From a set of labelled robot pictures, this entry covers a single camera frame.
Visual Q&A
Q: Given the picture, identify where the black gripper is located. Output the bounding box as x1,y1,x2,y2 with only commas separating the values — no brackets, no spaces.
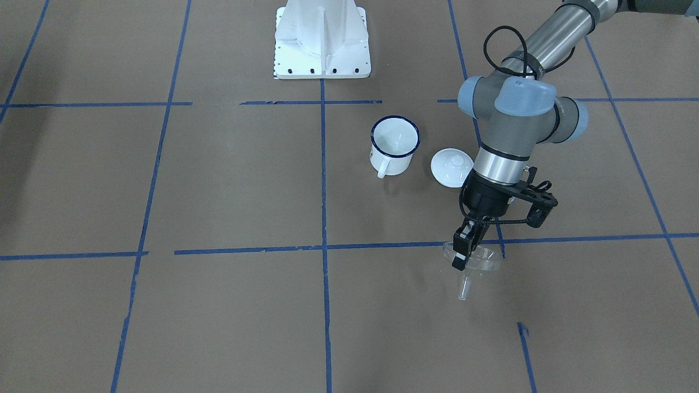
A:
452,171,519,271

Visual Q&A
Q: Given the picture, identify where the clear plastic funnel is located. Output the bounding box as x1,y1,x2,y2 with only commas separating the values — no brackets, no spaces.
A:
458,246,504,301

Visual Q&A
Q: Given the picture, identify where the white mug lid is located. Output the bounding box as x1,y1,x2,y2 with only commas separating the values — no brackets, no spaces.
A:
430,148,474,188

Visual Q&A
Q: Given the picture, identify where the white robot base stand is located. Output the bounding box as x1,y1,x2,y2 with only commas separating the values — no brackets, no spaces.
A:
273,1,372,80

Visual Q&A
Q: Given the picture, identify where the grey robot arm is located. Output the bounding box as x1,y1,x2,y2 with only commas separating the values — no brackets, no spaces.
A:
448,1,697,271

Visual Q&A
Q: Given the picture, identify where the white enamel mug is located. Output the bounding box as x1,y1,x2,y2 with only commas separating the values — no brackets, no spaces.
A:
370,115,421,178

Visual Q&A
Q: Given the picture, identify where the blue tape line lengthwise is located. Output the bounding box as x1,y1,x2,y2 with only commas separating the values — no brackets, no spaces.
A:
319,78,333,392

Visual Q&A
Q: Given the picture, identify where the blue tape line crosswise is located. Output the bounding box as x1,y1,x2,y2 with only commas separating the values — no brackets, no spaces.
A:
1,233,698,262

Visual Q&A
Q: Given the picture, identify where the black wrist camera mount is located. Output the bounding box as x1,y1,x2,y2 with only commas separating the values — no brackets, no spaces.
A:
510,166,558,228

